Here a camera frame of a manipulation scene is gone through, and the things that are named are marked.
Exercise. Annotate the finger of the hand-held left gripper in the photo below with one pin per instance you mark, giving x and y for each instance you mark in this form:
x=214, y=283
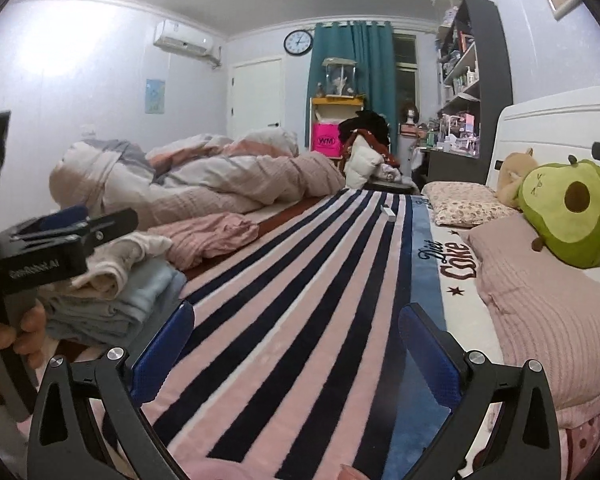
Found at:
x=112, y=225
x=65, y=217

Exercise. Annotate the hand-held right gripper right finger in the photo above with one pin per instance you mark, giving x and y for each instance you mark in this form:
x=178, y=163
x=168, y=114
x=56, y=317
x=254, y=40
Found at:
x=427, y=355

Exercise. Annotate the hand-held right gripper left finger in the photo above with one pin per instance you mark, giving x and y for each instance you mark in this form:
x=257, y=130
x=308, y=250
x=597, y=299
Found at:
x=160, y=355

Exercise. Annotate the cream bear print pants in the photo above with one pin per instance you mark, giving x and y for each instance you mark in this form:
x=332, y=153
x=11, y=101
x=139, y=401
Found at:
x=115, y=260

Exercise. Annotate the person's left hand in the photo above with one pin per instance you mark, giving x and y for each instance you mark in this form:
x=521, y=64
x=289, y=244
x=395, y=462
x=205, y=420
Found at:
x=32, y=325

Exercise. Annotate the light blue folded cloth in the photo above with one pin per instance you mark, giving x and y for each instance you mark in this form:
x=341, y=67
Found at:
x=130, y=305

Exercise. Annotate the pink checked cloth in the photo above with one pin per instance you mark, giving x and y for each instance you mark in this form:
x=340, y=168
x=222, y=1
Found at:
x=205, y=237

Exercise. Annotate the pink and grey duvet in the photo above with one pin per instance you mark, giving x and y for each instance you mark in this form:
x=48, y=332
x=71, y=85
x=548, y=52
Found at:
x=220, y=180

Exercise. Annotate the pink ribbed pillow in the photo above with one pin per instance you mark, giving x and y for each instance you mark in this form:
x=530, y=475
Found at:
x=545, y=310

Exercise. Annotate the striped plush blanket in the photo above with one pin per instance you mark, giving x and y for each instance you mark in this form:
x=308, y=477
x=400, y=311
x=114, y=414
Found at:
x=300, y=310

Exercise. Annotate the small white box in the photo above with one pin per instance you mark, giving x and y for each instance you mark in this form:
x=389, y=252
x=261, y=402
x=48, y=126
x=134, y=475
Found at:
x=388, y=213

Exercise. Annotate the floral pillow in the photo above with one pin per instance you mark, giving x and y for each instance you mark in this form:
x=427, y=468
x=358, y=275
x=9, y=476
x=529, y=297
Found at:
x=465, y=202

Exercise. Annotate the pink dotted bed sheet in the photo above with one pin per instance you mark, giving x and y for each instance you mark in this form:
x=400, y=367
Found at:
x=590, y=440

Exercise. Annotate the dark desk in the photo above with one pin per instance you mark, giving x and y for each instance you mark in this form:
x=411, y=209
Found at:
x=455, y=167

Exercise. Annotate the green avocado plush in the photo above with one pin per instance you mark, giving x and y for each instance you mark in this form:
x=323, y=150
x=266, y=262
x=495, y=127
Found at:
x=555, y=210

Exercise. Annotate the white door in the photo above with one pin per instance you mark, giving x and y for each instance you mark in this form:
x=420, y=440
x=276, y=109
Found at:
x=257, y=95

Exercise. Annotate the white puffer jacket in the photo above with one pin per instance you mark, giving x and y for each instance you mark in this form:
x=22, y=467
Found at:
x=364, y=167

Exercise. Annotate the white air conditioner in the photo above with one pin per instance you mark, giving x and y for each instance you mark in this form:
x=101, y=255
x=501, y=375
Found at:
x=185, y=40

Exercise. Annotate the orange plush toy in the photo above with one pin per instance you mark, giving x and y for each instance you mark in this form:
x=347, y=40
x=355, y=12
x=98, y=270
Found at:
x=512, y=170

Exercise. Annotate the clutter of cosmetics bottles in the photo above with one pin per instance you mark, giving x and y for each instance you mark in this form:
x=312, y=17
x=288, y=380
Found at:
x=452, y=135

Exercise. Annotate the red garment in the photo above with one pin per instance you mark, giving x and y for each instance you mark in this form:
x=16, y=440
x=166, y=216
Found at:
x=367, y=136

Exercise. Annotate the pink shopping bag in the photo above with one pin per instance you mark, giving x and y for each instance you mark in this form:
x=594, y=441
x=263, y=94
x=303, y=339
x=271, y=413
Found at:
x=326, y=140

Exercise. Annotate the pile of black clothes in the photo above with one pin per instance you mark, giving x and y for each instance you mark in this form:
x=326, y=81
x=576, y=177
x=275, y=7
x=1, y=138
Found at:
x=367, y=122

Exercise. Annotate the mannequin head with wig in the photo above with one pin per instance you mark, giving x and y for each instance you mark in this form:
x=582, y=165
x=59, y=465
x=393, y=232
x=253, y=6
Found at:
x=409, y=115

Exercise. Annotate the yellow cabinet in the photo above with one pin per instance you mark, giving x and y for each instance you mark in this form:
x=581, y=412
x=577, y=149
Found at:
x=335, y=102

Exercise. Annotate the white bed headboard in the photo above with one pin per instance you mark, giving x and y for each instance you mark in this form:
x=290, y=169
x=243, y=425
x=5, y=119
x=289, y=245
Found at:
x=555, y=120

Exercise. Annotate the glass display case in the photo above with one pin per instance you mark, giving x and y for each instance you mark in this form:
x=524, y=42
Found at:
x=340, y=77

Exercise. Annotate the window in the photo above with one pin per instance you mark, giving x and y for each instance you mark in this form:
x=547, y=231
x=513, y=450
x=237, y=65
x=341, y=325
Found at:
x=405, y=75

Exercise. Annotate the teal curtain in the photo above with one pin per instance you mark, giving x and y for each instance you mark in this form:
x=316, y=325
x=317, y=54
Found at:
x=370, y=75

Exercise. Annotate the dark shelf unit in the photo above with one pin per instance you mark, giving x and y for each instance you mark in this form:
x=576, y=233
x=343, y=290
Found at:
x=495, y=60

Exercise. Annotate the blue wall poster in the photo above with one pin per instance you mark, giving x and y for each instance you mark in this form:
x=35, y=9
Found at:
x=155, y=95

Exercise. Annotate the round wall clock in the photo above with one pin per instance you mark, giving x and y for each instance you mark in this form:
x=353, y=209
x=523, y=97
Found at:
x=298, y=42

